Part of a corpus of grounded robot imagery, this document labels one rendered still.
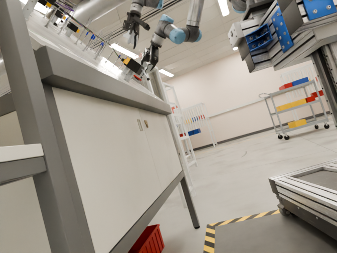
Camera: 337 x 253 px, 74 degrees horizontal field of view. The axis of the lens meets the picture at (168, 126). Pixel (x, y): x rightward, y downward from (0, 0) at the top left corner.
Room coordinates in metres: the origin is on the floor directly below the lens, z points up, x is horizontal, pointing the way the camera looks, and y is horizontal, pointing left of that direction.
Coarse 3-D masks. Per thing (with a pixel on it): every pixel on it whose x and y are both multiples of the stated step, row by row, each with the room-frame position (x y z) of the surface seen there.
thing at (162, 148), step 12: (144, 120) 1.05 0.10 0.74; (156, 120) 1.28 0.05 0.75; (156, 132) 1.21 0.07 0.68; (168, 132) 1.49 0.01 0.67; (156, 144) 1.15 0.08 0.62; (168, 144) 1.40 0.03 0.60; (156, 156) 1.09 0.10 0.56; (168, 156) 1.31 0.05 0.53; (156, 168) 1.04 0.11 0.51; (168, 168) 1.24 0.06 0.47; (180, 168) 1.52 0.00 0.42; (168, 180) 1.17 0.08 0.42
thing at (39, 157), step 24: (0, 0) 0.36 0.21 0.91; (0, 24) 0.36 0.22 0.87; (24, 24) 0.38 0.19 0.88; (24, 48) 0.37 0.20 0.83; (24, 72) 0.36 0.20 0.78; (24, 96) 0.36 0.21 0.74; (24, 120) 0.36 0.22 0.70; (48, 120) 0.38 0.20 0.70; (48, 144) 0.37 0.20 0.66; (0, 168) 0.28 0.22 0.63; (24, 168) 0.32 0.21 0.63; (48, 168) 0.36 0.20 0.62; (48, 192) 0.36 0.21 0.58; (48, 216) 0.36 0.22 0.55; (72, 216) 0.38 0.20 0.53; (48, 240) 0.36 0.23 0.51; (72, 240) 0.37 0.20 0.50
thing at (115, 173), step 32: (64, 96) 0.52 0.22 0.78; (64, 128) 0.49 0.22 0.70; (96, 128) 0.62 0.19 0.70; (128, 128) 0.85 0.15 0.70; (96, 160) 0.58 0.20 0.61; (128, 160) 0.77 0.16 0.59; (96, 192) 0.54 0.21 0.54; (128, 192) 0.70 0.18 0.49; (160, 192) 1.00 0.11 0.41; (96, 224) 0.51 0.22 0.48; (128, 224) 0.65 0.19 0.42
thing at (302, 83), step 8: (296, 80) 4.45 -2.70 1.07; (304, 80) 4.42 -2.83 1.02; (312, 80) 4.36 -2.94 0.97; (280, 88) 4.78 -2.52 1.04; (288, 88) 4.43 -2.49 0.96; (296, 88) 4.59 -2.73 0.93; (304, 88) 4.82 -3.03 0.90; (272, 96) 4.83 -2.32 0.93; (312, 96) 4.42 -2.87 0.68; (288, 104) 4.52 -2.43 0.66; (296, 104) 4.50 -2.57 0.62; (304, 104) 4.41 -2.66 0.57; (280, 112) 4.48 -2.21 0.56; (312, 112) 4.82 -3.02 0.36; (272, 120) 4.96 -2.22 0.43; (296, 120) 4.69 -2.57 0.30; (304, 120) 4.48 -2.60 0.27; (312, 120) 4.85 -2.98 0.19; (320, 120) 4.38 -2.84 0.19; (328, 120) 4.35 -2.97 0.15; (288, 128) 4.93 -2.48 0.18; (296, 128) 4.45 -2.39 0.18; (328, 128) 4.40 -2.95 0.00; (280, 136) 4.92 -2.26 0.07; (288, 136) 4.51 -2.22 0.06
